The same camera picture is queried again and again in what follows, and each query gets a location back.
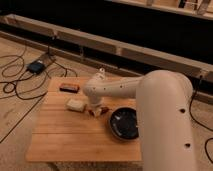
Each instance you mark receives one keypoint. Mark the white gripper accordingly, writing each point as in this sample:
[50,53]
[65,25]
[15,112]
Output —
[96,111]

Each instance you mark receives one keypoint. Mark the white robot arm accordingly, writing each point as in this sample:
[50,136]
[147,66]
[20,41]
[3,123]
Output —
[162,108]

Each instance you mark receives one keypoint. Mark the white sponge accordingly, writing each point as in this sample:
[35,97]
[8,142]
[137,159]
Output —
[76,105]

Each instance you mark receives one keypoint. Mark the dark bowl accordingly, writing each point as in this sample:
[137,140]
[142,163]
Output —
[123,124]

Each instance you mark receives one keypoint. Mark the wooden table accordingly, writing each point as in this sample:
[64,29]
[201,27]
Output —
[68,136]

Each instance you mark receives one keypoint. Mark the long wooden beam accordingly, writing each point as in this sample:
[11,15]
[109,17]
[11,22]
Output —
[134,52]

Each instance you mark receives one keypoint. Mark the blue power adapter box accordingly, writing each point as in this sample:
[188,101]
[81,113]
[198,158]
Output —
[36,67]

